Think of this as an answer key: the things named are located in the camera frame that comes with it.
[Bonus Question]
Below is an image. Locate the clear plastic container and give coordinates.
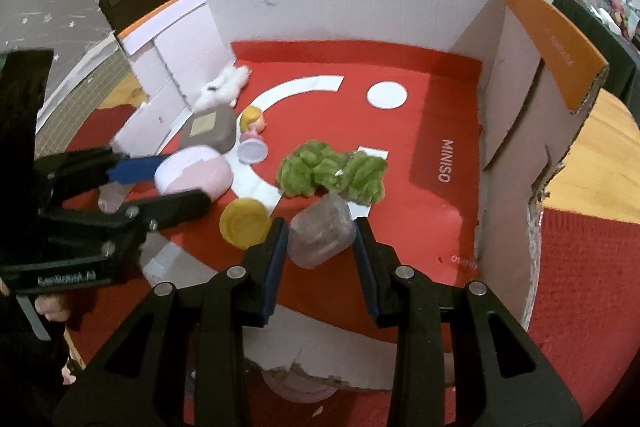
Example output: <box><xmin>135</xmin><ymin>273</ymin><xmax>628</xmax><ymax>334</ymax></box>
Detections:
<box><xmin>97</xmin><ymin>184</ymin><xmax>131</xmax><ymax>214</ymax></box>

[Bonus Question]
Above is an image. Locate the row of small figures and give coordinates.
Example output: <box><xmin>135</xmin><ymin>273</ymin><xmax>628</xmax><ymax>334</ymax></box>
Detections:
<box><xmin>587</xmin><ymin>0</ymin><xmax>640</xmax><ymax>52</ymax></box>

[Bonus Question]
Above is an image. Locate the dark cloth covered table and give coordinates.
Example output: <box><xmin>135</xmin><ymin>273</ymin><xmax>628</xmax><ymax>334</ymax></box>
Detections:
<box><xmin>552</xmin><ymin>0</ymin><xmax>640</xmax><ymax>100</ymax></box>

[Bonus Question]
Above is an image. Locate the person's left hand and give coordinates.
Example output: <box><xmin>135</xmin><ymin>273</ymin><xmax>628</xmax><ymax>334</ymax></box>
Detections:
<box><xmin>34</xmin><ymin>294</ymin><xmax>83</xmax><ymax>385</ymax></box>

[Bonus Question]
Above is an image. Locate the wooden table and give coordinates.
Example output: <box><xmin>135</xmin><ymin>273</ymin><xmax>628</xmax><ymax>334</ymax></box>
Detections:
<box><xmin>97</xmin><ymin>72</ymin><xmax>640</xmax><ymax>228</ymax></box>

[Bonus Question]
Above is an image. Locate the small blonde doll figure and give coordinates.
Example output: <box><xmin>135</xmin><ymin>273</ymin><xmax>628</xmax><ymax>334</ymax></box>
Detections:
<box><xmin>237</xmin><ymin>105</ymin><xmax>269</xmax><ymax>166</ymax></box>

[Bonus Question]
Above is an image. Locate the person's left forearm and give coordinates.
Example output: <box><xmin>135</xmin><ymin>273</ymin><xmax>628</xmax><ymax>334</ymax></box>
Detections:
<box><xmin>0</xmin><ymin>307</ymin><xmax>68</xmax><ymax>427</ymax></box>

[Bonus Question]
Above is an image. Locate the white plush toy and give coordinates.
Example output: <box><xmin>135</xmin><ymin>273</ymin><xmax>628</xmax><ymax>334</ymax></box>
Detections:
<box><xmin>192</xmin><ymin>66</ymin><xmax>251</xmax><ymax>112</ymax></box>

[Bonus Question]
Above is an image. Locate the brown square case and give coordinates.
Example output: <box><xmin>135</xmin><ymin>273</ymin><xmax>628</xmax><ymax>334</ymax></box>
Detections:
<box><xmin>179</xmin><ymin>108</ymin><xmax>237</xmax><ymax>152</ymax></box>

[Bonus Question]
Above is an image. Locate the clear plastic jar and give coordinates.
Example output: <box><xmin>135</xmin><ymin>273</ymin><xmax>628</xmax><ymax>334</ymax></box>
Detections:
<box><xmin>289</xmin><ymin>193</ymin><xmax>357</xmax><ymax>269</ymax></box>

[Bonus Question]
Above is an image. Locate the pink round lid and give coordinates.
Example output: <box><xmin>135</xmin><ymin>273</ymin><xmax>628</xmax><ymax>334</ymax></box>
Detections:
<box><xmin>265</xmin><ymin>372</ymin><xmax>336</xmax><ymax>404</ymax></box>

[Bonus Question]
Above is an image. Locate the yellow round lid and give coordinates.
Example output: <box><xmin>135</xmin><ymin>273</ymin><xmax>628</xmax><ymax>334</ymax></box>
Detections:
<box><xmin>220</xmin><ymin>198</ymin><xmax>273</xmax><ymax>250</ymax></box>

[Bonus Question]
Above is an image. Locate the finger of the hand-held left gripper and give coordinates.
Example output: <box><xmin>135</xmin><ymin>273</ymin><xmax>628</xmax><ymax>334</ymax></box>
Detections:
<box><xmin>34</xmin><ymin>146</ymin><xmax>173</xmax><ymax>204</ymax></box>
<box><xmin>37</xmin><ymin>188</ymin><xmax>212</xmax><ymax>258</ymax></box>

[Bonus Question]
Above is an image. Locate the cardboard box with red bottom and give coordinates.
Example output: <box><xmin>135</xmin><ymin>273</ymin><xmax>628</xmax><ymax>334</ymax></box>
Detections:
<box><xmin>110</xmin><ymin>0</ymin><xmax>611</xmax><ymax>393</ymax></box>

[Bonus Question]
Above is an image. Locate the grey grid panel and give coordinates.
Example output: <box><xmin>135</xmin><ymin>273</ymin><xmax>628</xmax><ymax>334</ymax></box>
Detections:
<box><xmin>32</xmin><ymin>32</ymin><xmax>126</xmax><ymax>158</ymax></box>

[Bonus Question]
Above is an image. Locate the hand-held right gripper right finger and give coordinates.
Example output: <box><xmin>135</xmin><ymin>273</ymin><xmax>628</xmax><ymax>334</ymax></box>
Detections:
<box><xmin>352</xmin><ymin>217</ymin><xmax>586</xmax><ymax>427</ymax></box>

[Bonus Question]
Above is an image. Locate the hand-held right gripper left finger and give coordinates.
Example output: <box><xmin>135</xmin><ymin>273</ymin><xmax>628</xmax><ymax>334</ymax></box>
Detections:
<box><xmin>52</xmin><ymin>217</ymin><xmax>290</xmax><ymax>427</ymax></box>

